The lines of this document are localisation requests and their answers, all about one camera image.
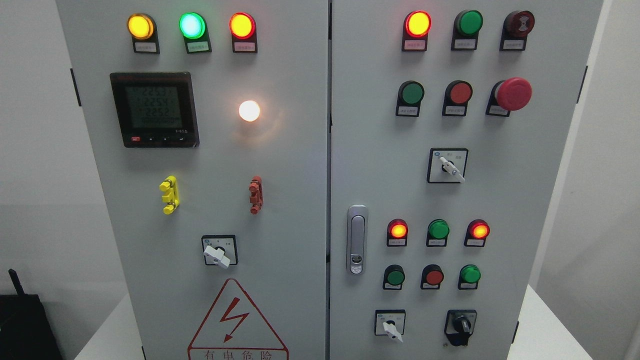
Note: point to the yellow indicator light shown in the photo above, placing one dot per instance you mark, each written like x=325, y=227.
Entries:
x=143, y=32

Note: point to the red terminal connector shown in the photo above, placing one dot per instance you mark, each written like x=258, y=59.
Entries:
x=256, y=195

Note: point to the dark red buzzer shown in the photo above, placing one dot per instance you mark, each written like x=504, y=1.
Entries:
x=516, y=27

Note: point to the red push button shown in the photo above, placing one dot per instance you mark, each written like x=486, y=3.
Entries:
x=457, y=96
x=432, y=277

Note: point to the green push button upper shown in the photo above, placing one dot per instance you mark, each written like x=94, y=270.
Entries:
x=409, y=97

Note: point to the green push button lower left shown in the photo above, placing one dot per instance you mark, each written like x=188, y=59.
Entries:
x=393, y=277

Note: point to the red indicator light top right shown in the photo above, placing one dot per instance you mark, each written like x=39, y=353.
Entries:
x=416, y=27

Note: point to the grey cabinet door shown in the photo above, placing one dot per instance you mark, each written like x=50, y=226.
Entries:
x=380, y=160
x=282, y=249

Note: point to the red indicator light left door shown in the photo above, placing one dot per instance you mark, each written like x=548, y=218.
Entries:
x=244, y=33

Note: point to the red indicator light lower right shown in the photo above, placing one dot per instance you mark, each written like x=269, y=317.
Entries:
x=476, y=235

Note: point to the white selector switch upper right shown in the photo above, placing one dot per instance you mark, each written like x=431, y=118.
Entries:
x=447, y=165

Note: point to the green push button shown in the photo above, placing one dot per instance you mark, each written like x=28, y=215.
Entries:
x=409, y=97
x=393, y=277
x=469, y=277

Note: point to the black knob selector switch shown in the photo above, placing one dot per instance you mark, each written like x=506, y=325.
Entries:
x=459, y=326

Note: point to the black digital power meter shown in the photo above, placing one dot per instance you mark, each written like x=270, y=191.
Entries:
x=156, y=109

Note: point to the red indicator light lower left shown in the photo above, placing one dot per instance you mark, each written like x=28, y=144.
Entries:
x=397, y=233

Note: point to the red high voltage warning sticker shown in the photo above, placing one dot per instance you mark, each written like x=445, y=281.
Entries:
x=234, y=328

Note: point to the green indicator light top right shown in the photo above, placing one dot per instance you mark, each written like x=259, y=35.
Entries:
x=466, y=28

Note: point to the silver door latch handle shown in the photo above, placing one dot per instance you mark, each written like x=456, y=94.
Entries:
x=357, y=222

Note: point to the white selector switch bottom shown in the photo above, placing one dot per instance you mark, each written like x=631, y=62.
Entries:
x=390, y=323

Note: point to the red push button upper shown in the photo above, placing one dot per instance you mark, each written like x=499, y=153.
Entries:
x=457, y=96

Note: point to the green push button lower right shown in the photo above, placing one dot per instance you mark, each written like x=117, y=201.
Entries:
x=469, y=277

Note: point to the red emergency stop button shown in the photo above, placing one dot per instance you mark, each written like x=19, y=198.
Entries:
x=507, y=96

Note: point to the green indicator light lower middle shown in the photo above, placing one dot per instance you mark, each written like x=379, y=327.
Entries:
x=437, y=234

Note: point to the grey right cabinet door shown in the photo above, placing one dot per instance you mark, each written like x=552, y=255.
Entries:
x=380, y=160

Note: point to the lit green indicator light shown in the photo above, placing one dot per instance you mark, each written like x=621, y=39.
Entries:
x=194, y=30

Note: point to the grey left cabinet door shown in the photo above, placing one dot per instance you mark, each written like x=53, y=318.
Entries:
x=282, y=249

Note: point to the red push button lower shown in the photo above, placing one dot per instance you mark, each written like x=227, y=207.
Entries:
x=432, y=277

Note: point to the white glowing indicator light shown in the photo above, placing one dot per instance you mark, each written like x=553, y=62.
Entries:
x=249, y=111

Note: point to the black device with antenna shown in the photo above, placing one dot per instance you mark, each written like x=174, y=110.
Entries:
x=25, y=330

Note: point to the white selector switch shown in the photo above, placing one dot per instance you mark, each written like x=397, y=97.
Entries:
x=447, y=165
x=390, y=323

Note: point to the white selector switch left door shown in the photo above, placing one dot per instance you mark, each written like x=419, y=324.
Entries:
x=219, y=250

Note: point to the yellow terminal connector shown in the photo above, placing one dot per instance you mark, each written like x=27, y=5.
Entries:
x=170, y=196

